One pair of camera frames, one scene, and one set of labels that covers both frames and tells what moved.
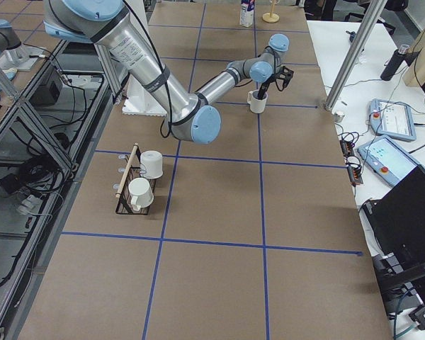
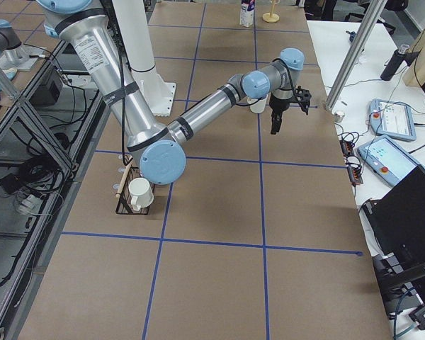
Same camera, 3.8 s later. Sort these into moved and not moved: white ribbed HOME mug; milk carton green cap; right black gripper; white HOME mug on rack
Moved: right black gripper
Not moved: white ribbed HOME mug; white HOME mug on rack; milk carton green cap
